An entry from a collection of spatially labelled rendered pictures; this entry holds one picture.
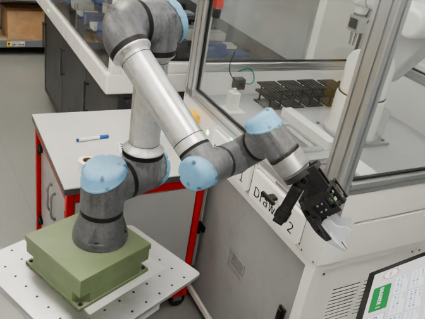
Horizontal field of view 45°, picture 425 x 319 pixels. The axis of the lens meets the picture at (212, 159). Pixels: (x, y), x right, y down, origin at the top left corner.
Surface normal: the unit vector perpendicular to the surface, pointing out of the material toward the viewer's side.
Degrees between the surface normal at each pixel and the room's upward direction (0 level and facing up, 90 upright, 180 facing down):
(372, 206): 90
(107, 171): 7
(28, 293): 0
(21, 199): 0
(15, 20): 89
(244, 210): 90
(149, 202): 90
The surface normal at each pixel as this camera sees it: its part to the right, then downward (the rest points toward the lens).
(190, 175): -0.63, 0.27
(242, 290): -0.88, 0.10
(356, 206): 0.45, 0.48
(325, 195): -0.42, 0.37
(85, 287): 0.75, 0.41
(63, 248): 0.15, -0.88
